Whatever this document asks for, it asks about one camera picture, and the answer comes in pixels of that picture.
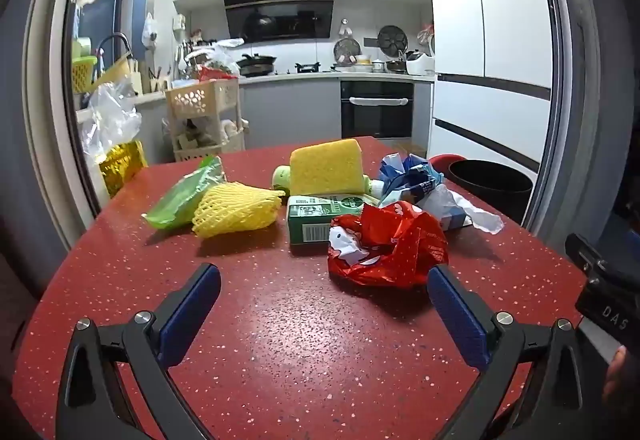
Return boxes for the round metal rack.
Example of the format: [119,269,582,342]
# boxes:
[377,25,407,56]
[333,38,362,66]

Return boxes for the black built-in oven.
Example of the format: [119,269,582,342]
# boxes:
[340,80,415,139]

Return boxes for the red snack wrapper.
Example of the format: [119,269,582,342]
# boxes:
[327,203,449,288]

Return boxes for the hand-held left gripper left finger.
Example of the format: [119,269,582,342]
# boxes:
[56,263,222,440]

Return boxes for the yellow foam fruit net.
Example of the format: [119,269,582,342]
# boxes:
[192,183,283,238]

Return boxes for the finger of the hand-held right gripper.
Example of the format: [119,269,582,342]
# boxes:
[565,233,608,278]

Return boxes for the red plastic bag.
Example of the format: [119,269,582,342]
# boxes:
[197,65,238,82]

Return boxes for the green plastic bag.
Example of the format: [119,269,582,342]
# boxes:
[141,155,228,230]

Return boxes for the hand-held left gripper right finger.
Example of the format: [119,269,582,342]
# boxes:
[426,264,601,440]

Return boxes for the clear plastic bag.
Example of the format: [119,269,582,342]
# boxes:
[80,79,143,161]

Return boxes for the white and green bottle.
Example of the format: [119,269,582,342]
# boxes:
[271,165,385,197]

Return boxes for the white refrigerator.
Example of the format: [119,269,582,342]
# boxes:
[430,0,556,173]

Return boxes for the black wok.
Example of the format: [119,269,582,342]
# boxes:
[236,53,277,77]

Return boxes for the yellow sponge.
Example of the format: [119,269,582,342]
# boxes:
[290,138,365,197]

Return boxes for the white rice cooker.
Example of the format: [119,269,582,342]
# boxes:
[406,49,436,76]

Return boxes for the cardboard box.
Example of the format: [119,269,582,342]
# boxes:
[387,143,427,160]

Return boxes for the red stool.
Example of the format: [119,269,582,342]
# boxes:
[427,153,468,178]

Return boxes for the black trash bin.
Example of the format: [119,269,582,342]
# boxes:
[444,159,535,225]

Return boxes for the grey kitchen counter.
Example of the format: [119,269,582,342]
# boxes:
[135,73,436,156]

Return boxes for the beige storage cart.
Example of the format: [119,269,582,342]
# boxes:
[164,79,248,163]

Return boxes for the green carton box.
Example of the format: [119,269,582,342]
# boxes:
[286,194,381,246]

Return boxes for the gold foil bag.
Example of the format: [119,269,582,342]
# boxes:
[98,140,149,198]

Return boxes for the white hanging plastic bag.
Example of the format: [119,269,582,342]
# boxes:
[141,13,159,48]

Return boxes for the person's right hand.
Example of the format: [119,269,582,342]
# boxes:
[602,347,640,416]

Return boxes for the yellow plastic basket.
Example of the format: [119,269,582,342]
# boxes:
[71,55,98,94]

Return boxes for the black kitchen faucet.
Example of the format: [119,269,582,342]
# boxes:
[96,33,133,71]

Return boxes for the black range hood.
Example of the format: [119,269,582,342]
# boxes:
[222,0,337,44]

